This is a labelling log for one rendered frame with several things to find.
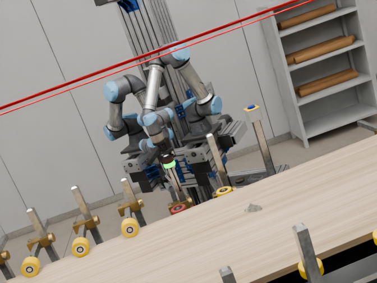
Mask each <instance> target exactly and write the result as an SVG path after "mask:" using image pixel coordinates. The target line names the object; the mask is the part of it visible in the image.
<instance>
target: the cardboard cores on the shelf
mask: <svg viewBox="0 0 377 283"><path fill-rule="evenodd" d="M334 11H335V4H334V3H331V4H329V5H326V6H323V7H320V8H317V9H315V10H312V11H309V12H306V13H303V14H301V15H298V16H295V17H292V18H290V19H287V20H284V21H281V22H279V23H277V28H278V30H280V29H281V30H283V29H286V28H289V27H291V26H295V25H297V24H300V23H303V22H305V21H309V20H312V19H314V18H317V17H320V16H322V15H326V14H328V13H331V12H334ZM353 42H355V36H354V35H353V34H352V35H349V36H345V35H344V36H338V37H336V38H333V39H330V40H327V41H324V42H321V43H319V44H316V45H312V46H310V47H307V48H304V49H302V50H299V51H296V52H293V53H290V54H287V55H285V57H286V61H287V65H290V64H293V63H295V64H298V63H301V62H305V61H308V60H310V59H313V58H316V57H319V56H322V55H324V54H327V53H330V52H333V51H336V50H339V49H341V48H344V47H348V46H350V45H352V43H353ZM355 77H358V72H357V71H356V70H353V69H352V68H350V69H346V70H343V71H341V72H338V73H335V74H332V75H329V76H326V77H323V78H321V79H317V80H315V81H312V82H309V83H306V84H304V85H300V86H297V87H295V88H294V91H295V94H296V93H298V95H299V97H300V98H301V97H304V96H307V95H309V94H312V93H315V92H318V91H320V90H323V89H326V88H328V87H331V86H333V85H337V84H339V83H342V82H344V81H347V80H350V79H353V78H355Z"/></svg>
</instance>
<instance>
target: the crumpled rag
mask: <svg viewBox="0 0 377 283"><path fill-rule="evenodd" d="M260 210H261V206H260V205H255V204H252V203H250V205H249V206H248V208H245V210H244V211H245V212H248V213H251V212H257V211H260Z"/></svg>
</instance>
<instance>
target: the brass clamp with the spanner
mask: <svg viewBox="0 0 377 283"><path fill-rule="evenodd" d="M171 204H172V205H171V206H168V204H167V206H168V209H169V211H170V214H171V216H172V213H171V209H172V208H173V207H174V206H176V205H178V204H184V205H185V206H186V208H187V209H189V208H191V206H193V205H194V204H193V202H192V199H191V197H189V198H187V197H186V201H183V202H180V200H177V201H175V202H172V203H171Z"/></svg>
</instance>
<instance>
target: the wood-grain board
mask: <svg viewBox="0 0 377 283"><path fill-rule="evenodd" d="M250 203H252V204H255V205H260V206H261V210H260V211H257V212H251V213H248V212H245V211H244V210H245V208H248V206H249V205H250ZM298 223H303V224H304V225H305V226H306V227H307V228H308V230H309V234H310V237H311V241H312V245H313V248H314V252H315V255H316V258H319V259H320V260H322V259H325V258H328V257H330V256H332V255H335V254H337V253H339V252H342V251H344V250H346V249H349V248H351V247H354V246H356V245H359V244H361V243H364V242H366V241H368V240H371V239H373V232H374V230H376V229H377V134H376V135H374V136H371V137H369V138H366V139H364V140H361V141H358V142H356V143H353V144H351V145H348V146H346V147H344V148H341V149H339V150H336V151H333V152H331V153H328V154H326V155H323V156H321V157H318V158H316V159H313V160H311V161H308V162H305V163H303V164H301V165H298V166H296V167H293V168H290V169H288V170H285V171H283V172H280V173H278V174H275V175H273V176H270V177H267V178H266V179H262V180H260V181H257V182H255V183H253V184H250V185H248V186H245V187H242V188H240V189H237V190H235V191H232V192H230V193H227V194H225V195H222V196H220V197H217V198H214V199H212V200H209V201H207V202H205V203H202V204H199V205H197V206H194V207H192V208H189V209H187V210H184V211H182V212H179V213H176V214H174V215H172V216H169V217H166V218H164V219H162V220H159V221H157V222H154V223H151V224H149V225H146V226H144V227H141V228H139V229H138V232H137V234H136V235H135V236H134V237H131V238H127V237H125V236H124V235H121V236H118V237H116V238H114V239H111V240H108V241H106V242H103V243H101V244H98V245H96V246H93V247H91V248H89V251H88V253H87V255H85V256H84V257H76V256H74V255H70V256H68V257H66V258H63V259H60V260H58V261H55V262H53V263H50V264H48V265H45V266H43V267H40V268H39V271H38V273H37V274H36V275H35V276H33V277H26V276H24V275H20V276H17V277H15V278H12V279H10V280H7V281H5V282H2V283H144V282H148V283H223V281H222V278H221V276H220V273H219V270H220V269H221V268H223V267H226V266H230V267H231V270H232V272H233V274H234V276H235V279H236V282H237V283H267V282H269V281H272V280H274V279H277V278H279V277H281V276H284V275H286V274H289V273H291V272H293V271H296V270H298V264H299V262H300V261H301V257H300V254H299V251H298V247H297V244H296V240H295V237H294V234H293V230H292V227H293V226H294V225H296V224H298Z"/></svg>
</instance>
